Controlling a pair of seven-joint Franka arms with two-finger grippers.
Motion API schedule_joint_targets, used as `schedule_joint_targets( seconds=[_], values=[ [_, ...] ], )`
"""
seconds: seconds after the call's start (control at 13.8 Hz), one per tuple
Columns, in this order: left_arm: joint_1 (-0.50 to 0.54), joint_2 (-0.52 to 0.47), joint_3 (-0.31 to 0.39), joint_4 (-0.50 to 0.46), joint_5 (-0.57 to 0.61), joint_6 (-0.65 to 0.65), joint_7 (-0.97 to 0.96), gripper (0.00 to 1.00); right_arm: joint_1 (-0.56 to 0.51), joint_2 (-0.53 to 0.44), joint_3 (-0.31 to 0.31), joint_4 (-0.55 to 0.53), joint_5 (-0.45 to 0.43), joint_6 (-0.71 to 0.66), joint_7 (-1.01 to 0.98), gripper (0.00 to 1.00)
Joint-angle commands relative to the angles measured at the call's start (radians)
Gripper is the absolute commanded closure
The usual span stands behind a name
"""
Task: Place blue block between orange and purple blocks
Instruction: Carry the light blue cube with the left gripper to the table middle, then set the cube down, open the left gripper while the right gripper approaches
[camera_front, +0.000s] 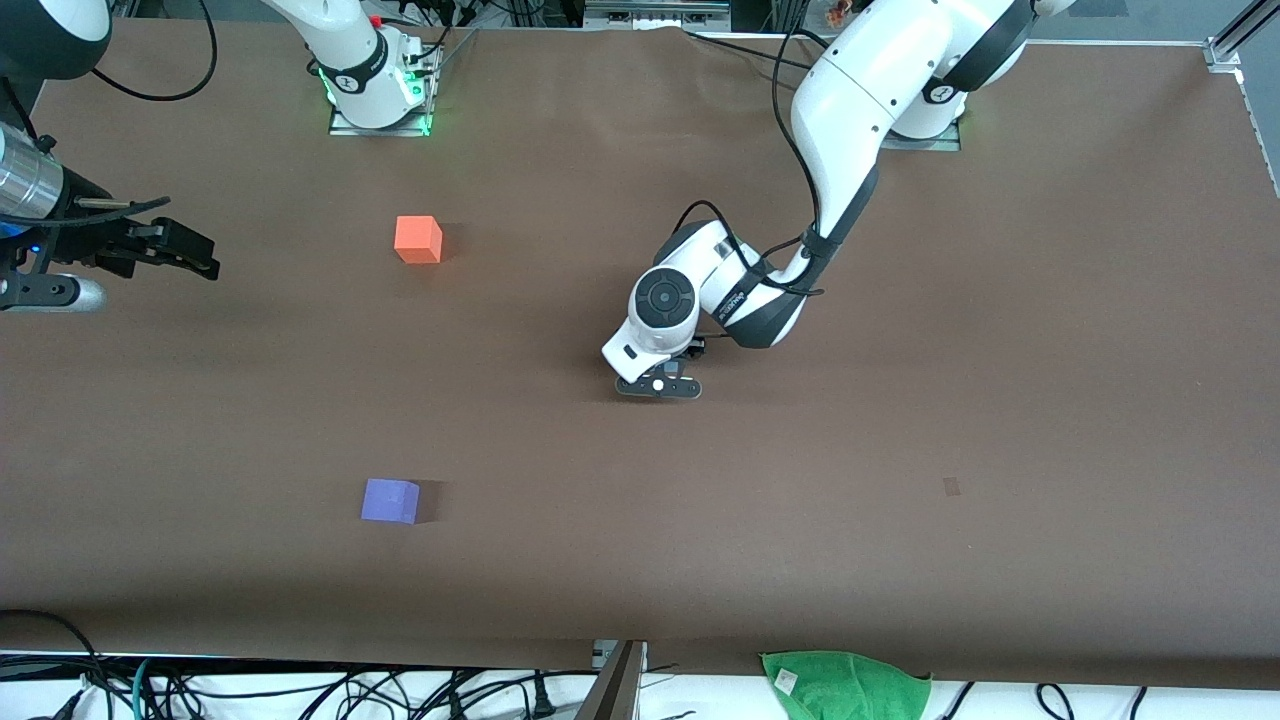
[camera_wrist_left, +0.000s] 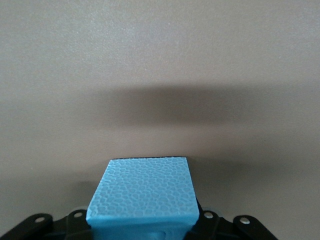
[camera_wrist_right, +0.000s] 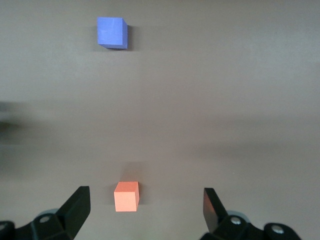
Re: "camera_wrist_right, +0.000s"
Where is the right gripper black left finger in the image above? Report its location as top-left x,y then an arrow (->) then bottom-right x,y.
14,185 -> 91,240

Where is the purple foam block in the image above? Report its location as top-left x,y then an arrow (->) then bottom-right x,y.
96,16 -> 129,50

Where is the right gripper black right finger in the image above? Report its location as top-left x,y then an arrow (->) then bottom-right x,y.
201,187 -> 266,240

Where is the orange foam block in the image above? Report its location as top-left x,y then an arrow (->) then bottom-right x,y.
113,181 -> 140,213

